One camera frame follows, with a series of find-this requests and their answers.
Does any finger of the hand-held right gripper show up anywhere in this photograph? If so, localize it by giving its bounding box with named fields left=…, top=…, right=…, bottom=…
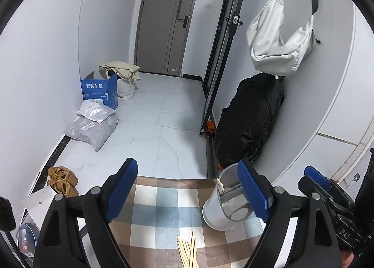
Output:
left=298, top=165, right=355, bottom=214

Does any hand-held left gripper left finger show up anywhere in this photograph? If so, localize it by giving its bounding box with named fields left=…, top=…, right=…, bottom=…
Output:
left=33, top=157, right=138, bottom=268

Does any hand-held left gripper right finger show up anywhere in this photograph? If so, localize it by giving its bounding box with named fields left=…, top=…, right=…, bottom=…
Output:
left=237, top=158, right=342, bottom=268

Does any grey utensil holder cup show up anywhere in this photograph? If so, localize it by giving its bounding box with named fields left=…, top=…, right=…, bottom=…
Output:
left=202, top=163, right=256, bottom=231

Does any pile of chopsticks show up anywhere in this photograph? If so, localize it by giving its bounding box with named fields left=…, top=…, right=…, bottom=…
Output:
left=176, top=231, right=198, bottom=268

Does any white shoulder bag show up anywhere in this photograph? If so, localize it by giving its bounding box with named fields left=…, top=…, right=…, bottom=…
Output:
left=246, top=0, right=321, bottom=76

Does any checkered tablecloth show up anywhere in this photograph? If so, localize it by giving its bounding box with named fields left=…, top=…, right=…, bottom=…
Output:
left=79, top=175, right=295, bottom=268

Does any black backpack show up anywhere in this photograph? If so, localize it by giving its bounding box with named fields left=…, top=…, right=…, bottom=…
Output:
left=214, top=73, right=285, bottom=169

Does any grey plastic mailer bag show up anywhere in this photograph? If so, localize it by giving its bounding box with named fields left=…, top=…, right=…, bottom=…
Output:
left=64, top=113, right=119, bottom=152

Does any white cabinet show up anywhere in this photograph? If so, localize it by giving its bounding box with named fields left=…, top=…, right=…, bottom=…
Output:
left=272, top=2, right=374, bottom=188

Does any orange small object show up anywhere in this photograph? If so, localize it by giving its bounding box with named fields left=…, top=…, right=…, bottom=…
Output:
left=204, top=121, right=217, bottom=138

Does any white plastic mailer bag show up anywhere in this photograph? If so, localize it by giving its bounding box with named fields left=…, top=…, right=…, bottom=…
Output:
left=77, top=99, right=115, bottom=124

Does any white flat board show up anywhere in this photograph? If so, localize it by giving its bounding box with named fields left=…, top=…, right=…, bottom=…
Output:
left=20, top=188, right=57, bottom=229

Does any blue cardboard box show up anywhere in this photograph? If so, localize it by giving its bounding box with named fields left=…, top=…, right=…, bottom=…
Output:
left=81, top=71, right=119, bottom=110

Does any blue round tin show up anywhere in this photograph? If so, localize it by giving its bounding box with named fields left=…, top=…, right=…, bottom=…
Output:
left=15, top=221, right=40, bottom=258

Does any black tripod stand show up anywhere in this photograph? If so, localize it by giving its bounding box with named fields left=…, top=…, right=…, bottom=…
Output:
left=199, top=0, right=249, bottom=137

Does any grey entrance door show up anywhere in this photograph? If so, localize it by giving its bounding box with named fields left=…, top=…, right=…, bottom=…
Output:
left=134, top=0, right=203, bottom=77

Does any wall power outlet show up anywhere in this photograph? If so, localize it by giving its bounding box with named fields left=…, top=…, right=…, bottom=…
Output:
left=345, top=172, right=361, bottom=187

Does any black glass door handle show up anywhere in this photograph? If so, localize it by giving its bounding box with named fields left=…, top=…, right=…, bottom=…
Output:
left=227, top=14, right=244, bottom=26

